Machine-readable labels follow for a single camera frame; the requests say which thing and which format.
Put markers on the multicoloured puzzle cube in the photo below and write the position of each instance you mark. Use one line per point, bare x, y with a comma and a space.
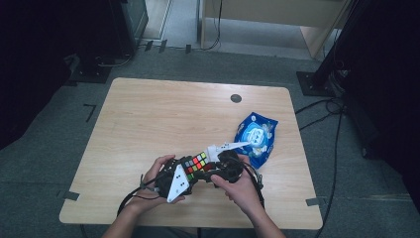
196, 165

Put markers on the person's right hand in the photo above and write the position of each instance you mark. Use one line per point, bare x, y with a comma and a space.
242, 193

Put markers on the black curtain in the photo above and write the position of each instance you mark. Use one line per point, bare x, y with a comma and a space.
36, 59
383, 82

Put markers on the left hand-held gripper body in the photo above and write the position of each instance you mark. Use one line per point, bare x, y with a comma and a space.
176, 183

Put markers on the light wooden desk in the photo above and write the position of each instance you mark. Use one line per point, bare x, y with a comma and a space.
277, 13

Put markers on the black flat stand base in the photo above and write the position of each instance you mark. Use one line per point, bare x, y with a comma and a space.
312, 84
89, 72

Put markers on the white wet wipe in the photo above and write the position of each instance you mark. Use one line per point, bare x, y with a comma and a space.
213, 152

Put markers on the person's left hand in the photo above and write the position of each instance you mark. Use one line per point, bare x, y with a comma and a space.
150, 195

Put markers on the grey round table grommet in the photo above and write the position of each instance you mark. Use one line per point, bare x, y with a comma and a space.
235, 98

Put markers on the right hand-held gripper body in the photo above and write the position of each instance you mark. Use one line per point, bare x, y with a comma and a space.
231, 165

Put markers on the short black floor tape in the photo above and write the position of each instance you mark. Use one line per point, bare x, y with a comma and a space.
162, 46
148, 45
188, 48

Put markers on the dark glass cabinet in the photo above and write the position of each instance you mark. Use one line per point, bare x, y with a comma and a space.
132, 23

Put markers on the blue snack packet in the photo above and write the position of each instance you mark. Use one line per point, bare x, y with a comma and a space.
257, 139

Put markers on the black angled floor tape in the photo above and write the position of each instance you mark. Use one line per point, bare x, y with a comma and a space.
90, 110

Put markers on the person's dark trousers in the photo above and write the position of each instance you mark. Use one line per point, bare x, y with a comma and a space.
171, 233

